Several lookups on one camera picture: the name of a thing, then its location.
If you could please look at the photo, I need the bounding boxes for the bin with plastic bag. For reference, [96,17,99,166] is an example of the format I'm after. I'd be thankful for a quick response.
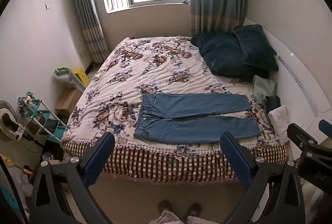
[54,67,78,88]

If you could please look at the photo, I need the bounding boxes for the yellow box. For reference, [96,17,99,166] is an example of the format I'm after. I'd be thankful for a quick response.
[71,67,90,87]

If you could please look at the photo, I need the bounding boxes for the cardboard box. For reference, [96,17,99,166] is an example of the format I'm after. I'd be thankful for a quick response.
[55,87,83,117]

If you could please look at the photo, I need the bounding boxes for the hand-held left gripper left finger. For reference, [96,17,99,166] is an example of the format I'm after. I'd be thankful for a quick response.
[29,132,116,224]

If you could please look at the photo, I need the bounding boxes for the teal shelf rack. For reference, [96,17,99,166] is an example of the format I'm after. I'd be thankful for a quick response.
[17,93,68,144]

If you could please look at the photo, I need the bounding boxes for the blue denim pants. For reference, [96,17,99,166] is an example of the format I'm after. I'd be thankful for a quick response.
[133,93,260,144]

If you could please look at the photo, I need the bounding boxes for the floral bed blanket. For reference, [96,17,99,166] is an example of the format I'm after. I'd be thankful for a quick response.
[60,36,287,183]

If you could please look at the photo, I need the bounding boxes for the person's shoe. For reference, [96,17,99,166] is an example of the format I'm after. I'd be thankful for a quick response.
[185,203,202,222]
[158,200,173,217]

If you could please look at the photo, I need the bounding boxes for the light green folded cloth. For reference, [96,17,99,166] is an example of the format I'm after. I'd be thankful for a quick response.
[253,75,277,101]

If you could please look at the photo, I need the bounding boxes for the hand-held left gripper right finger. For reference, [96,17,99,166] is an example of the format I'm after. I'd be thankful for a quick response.
[220,132,305,224]

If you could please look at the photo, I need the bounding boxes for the white bed headboard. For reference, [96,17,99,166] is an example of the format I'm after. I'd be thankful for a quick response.
[242,17,332,146]

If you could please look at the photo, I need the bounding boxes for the wooden handled broom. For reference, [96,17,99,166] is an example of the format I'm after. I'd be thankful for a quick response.
[0,154,33,175]

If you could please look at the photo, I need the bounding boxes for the white folded cloth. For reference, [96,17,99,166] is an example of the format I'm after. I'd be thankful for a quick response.
[268,105,292,145]

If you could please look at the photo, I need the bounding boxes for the dark folded cloth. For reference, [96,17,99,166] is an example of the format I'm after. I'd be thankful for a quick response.
[265,95,281,115]

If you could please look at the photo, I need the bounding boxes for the small dark teal pillow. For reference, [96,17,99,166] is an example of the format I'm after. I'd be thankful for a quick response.
[232,24,279,71]

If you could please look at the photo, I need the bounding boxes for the large dark teal pillow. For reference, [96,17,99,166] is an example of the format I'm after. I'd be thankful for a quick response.
[190,31,270,78]

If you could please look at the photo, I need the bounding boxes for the person's right shoe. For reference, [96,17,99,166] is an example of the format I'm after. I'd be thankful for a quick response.
[185,203,202,222]

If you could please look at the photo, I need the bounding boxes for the person's left shoe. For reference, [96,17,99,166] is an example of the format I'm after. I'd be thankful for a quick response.
[158,200,173,217]

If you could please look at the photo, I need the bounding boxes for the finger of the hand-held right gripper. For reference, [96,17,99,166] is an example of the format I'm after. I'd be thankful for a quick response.
[287,123,328,162]
[319,119,332,137]

